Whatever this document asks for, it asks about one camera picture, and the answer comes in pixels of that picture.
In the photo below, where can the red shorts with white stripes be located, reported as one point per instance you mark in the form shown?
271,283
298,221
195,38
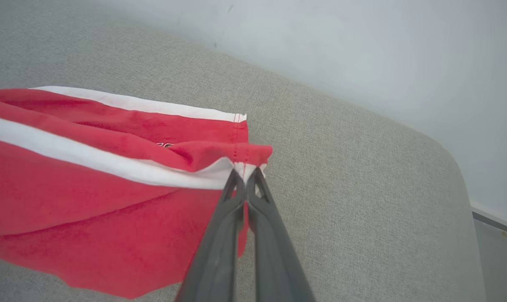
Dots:
90,201

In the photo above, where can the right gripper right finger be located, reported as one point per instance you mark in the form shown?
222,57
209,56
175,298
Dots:
274,260

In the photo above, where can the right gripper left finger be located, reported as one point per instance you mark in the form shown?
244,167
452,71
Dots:
218,260

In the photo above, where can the white wall baseboard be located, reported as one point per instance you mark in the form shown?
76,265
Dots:
495,216

